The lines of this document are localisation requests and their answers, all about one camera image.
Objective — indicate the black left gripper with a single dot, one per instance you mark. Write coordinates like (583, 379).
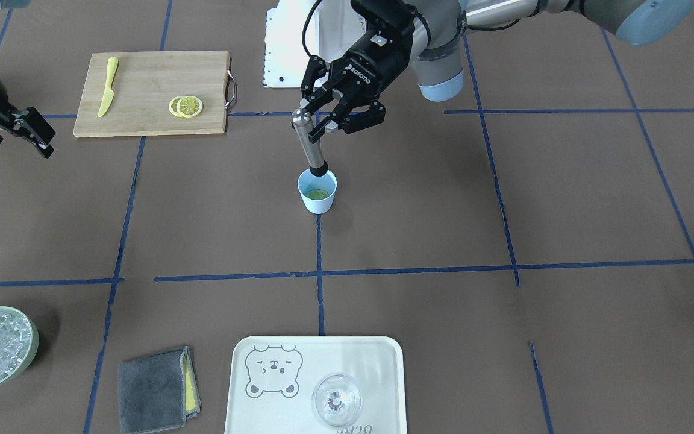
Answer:
(376, 59)

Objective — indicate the steel muddler black tip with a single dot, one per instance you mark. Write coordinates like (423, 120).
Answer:
(309, 144)

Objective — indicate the yellow lemon slice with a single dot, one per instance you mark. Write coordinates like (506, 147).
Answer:
(189, 106)

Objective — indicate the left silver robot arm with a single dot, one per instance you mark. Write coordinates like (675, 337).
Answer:
(441, 25)

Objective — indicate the light blue cup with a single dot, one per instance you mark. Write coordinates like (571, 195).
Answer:
(317, 192)

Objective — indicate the yellow plastic knife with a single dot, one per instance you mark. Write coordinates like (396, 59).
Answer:
(108, 95)

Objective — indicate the wooden cutting board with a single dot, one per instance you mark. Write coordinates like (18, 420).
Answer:
(144, 84)

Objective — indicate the cream bear tray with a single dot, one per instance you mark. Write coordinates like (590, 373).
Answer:
(272, 380)

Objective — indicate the grey folded cloth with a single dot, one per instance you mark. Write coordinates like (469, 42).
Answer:
(151, 392)

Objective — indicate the clear wine glass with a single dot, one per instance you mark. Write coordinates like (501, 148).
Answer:
(337, 401)

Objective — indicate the yellow cloth under grey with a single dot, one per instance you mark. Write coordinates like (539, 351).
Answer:
(192, 401)

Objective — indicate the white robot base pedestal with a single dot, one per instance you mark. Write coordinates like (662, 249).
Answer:
(294, 33)

